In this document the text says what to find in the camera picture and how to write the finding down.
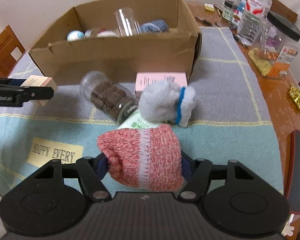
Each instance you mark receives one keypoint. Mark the jar with brown knit pads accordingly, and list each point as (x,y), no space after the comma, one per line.
(113,99)

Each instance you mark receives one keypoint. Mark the green white small box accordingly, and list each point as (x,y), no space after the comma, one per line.
(136,121)

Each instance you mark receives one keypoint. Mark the blue knitted sock roll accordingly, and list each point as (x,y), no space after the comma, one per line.
(156,26)

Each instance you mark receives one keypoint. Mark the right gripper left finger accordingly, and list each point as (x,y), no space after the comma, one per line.
(91,171)

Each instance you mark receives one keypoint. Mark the clear water bottle red label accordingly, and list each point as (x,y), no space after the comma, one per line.
(254,12)

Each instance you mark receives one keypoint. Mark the clear plastic jar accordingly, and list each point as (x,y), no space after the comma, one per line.
(127,25)

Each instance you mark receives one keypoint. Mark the gold foil ornament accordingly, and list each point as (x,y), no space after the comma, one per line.
(294,94)

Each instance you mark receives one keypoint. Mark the wooden chair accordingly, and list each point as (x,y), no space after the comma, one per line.
(283,10)
(8,43)

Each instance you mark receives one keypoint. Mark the wooden chair left side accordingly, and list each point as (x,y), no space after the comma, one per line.
(8,43)

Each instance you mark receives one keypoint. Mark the wooden chair far right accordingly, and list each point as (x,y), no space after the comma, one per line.
(283,10)

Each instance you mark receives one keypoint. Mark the red black phone case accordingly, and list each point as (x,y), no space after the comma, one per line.
(292,190)

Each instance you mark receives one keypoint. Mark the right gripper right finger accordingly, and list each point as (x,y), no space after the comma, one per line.
(196,173)

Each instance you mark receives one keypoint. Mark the brown cardboard box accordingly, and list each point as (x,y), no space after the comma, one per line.
(120,58)

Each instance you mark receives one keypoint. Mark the small bottle black cap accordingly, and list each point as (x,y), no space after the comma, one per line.
(227,12)

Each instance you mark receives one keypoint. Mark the small bottle blue label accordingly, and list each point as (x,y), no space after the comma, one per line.
(238,12)

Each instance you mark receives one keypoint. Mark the pink knitted sock roll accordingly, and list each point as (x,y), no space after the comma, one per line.
(148,158)

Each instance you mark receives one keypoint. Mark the large jar black lid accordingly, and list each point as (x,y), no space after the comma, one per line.
(275,47)

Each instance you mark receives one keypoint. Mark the grey white sock roll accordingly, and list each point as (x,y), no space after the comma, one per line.
(165,101)

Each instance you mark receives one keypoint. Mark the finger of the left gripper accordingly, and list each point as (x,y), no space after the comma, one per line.
(11,82)
(35,93)

